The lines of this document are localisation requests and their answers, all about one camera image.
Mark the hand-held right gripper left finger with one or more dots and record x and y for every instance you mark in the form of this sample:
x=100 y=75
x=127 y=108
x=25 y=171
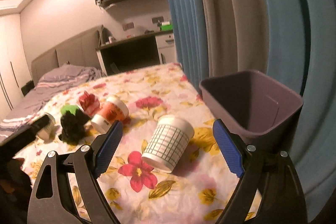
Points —
x=109 y=148

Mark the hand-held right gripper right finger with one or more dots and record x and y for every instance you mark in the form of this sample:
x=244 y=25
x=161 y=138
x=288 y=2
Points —
x=228 y=150

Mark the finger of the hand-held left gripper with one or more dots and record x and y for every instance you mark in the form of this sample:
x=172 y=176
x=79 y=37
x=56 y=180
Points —
x=26 y=134

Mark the small white paper cup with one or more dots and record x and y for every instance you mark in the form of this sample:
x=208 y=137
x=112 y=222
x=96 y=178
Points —
x=48 y=130

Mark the orange paper cup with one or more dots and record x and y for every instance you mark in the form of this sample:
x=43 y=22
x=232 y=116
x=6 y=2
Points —
x=113 y=111

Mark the black plastic bag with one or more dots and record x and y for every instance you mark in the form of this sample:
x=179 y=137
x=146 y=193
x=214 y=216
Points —
x=72 y=127

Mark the green paper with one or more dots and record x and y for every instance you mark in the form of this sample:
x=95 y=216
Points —
x=70 y=109

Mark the grey plastic bin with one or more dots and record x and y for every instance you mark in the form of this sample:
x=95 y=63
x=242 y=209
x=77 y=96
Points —
x=249 y=100

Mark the green checked paper cup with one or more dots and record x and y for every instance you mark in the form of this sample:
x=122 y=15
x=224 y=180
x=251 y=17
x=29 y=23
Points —
x=168 y=144

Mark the black bedside stand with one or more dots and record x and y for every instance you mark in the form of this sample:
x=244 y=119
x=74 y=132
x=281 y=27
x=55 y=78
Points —
x=27 y=88

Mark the grey striped duvet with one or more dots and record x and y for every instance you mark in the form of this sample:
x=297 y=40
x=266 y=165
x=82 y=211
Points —
x=57 y=79

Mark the floral tablecloth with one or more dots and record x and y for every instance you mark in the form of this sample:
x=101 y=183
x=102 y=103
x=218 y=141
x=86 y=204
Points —
x=157 y=98

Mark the white wardrobe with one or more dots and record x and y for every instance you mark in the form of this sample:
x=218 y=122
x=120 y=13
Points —
x=9 y=64

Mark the grey upholstered headboard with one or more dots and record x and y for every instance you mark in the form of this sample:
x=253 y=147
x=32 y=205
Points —
x=73 y=50

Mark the dark wooden desk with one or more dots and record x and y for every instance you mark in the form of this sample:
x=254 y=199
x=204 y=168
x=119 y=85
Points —
x=128 y=53

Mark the white drawer cabinet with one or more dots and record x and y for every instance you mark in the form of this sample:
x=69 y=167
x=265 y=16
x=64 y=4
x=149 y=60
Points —
x=166 y=48

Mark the narrow blue curtain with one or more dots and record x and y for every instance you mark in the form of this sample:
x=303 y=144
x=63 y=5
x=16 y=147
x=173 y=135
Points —
x=183 y=29

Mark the wide blue curtain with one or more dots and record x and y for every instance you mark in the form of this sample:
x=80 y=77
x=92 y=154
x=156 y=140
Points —
x=302 y=43

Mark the green box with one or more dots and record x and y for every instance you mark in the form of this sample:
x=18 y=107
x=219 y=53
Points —
x=167 y=27

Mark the grey curtain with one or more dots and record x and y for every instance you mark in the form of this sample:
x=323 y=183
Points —
x=231 y=16

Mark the dark wall socket plate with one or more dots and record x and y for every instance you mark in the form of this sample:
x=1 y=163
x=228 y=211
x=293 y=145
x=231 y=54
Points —
x=128 y=26

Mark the grey wall socket plate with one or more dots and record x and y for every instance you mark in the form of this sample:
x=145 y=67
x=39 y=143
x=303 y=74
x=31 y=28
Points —
x=157 y=20

